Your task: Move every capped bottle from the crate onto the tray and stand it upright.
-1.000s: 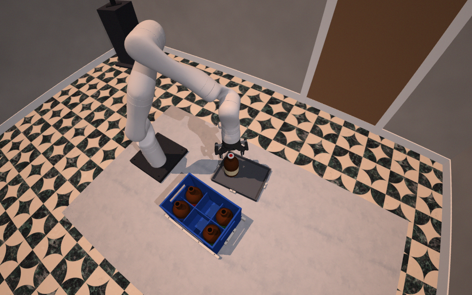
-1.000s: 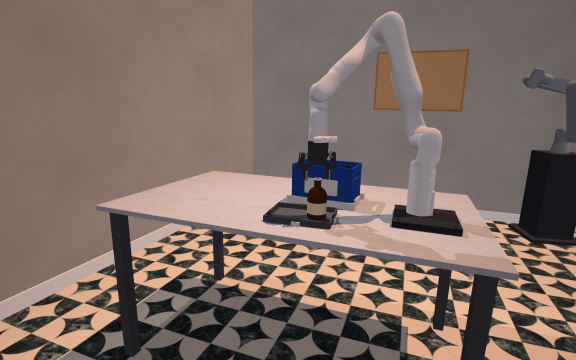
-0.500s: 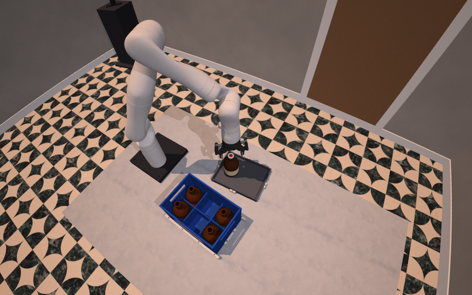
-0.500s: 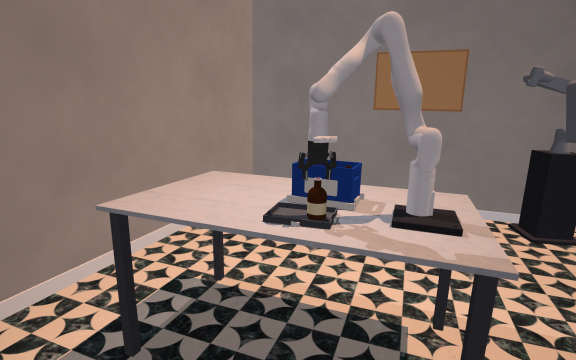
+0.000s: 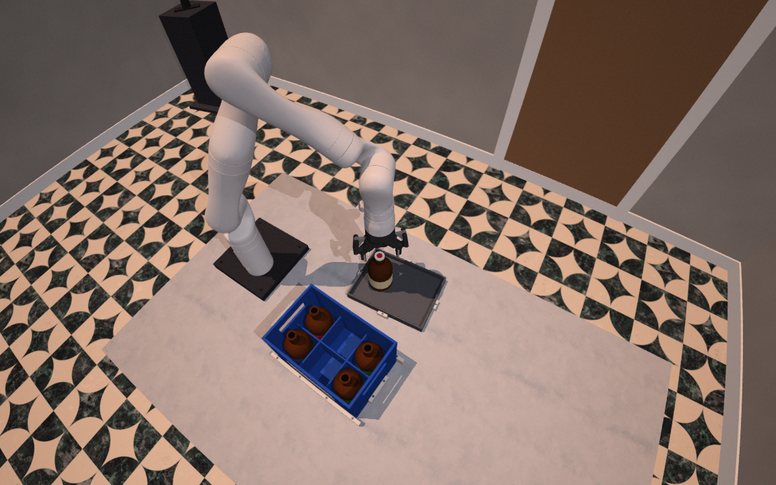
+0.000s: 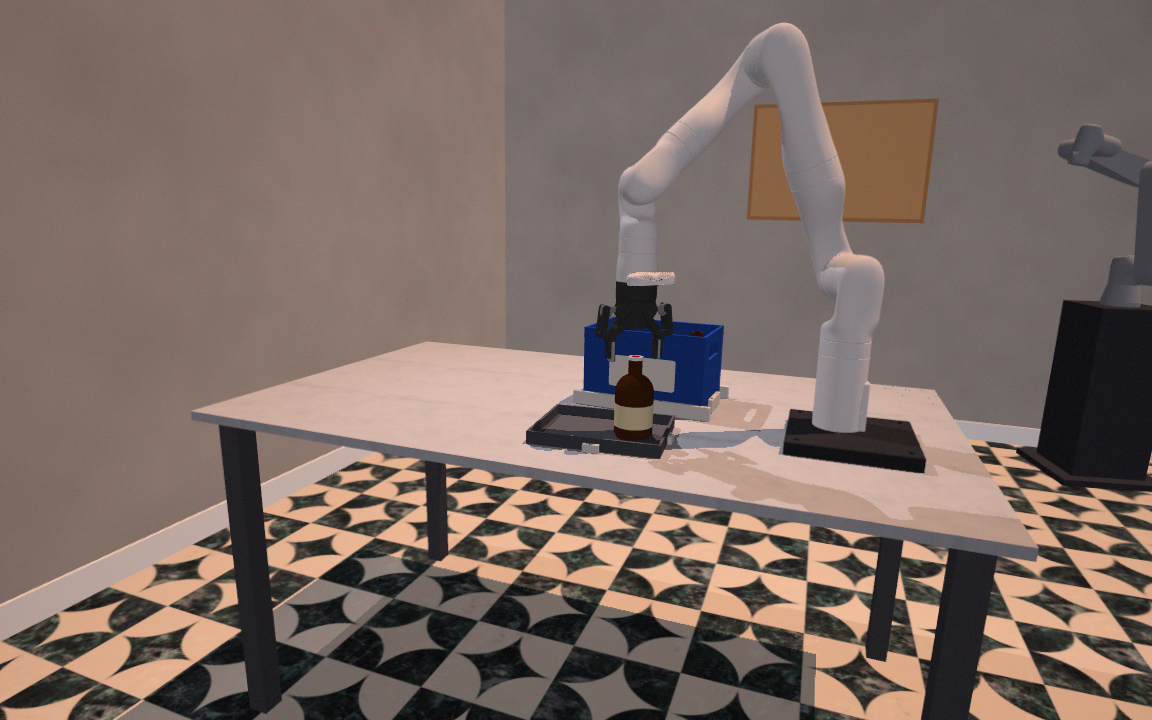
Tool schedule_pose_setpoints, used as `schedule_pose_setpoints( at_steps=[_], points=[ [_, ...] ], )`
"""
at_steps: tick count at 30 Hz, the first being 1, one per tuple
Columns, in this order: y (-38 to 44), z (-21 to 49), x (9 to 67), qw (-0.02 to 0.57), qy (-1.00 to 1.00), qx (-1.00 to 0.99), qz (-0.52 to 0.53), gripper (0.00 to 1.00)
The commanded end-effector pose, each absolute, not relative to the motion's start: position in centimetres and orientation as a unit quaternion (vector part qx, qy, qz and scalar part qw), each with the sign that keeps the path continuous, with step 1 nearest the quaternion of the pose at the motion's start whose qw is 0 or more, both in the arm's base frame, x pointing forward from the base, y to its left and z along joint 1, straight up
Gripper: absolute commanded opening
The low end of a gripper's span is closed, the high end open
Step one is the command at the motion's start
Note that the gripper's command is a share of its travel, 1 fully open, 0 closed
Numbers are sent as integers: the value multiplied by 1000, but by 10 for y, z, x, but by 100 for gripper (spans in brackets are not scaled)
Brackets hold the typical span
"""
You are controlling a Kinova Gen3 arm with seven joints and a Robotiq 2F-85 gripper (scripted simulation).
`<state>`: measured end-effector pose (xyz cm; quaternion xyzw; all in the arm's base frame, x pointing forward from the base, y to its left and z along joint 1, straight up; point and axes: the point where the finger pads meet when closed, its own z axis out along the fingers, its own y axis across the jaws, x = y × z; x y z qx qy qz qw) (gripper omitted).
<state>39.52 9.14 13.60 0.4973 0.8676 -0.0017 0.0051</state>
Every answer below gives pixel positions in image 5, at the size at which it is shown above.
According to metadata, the blue plastic crate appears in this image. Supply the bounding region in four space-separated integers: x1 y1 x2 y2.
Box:
272 292 397 418

